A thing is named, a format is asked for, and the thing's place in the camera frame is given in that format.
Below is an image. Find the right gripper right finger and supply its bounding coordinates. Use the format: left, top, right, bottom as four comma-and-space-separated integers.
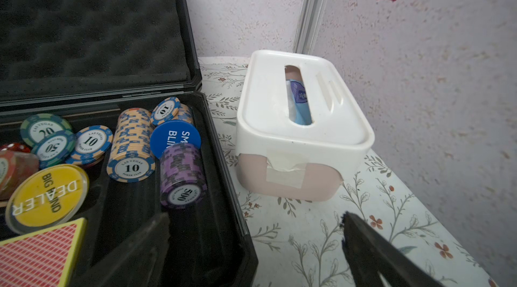
341, 212, 441, 286

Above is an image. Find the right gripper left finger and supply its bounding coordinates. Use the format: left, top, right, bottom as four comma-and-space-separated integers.
70, 213, 170, 286

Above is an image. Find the grey hard poker case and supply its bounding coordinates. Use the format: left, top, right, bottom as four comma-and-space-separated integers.
1, 0, 259, 286

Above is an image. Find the blue 10 poker chip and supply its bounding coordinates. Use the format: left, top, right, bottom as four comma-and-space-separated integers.
65, 125, 113, 167

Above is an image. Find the green 20 poker chip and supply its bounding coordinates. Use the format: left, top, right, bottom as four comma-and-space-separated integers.
20, 113, 72, 147

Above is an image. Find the purple 500 chip stack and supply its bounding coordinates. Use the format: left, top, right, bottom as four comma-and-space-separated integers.
160, 143, 207, 210

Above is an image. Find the playing card deck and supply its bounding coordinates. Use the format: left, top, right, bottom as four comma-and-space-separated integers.
1, 218, 88, 286

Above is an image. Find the orange blue chip stack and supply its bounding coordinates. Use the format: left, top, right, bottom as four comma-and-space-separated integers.
106, 108, 156, 183

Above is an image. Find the yellow dealer button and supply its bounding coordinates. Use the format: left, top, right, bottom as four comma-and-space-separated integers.
5, 164, 90, 235

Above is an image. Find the blue small blind button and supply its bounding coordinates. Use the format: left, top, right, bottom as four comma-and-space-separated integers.
149, 120, 201, 158

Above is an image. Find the white tissue box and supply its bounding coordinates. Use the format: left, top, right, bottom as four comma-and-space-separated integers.
234, 50, 375, 202

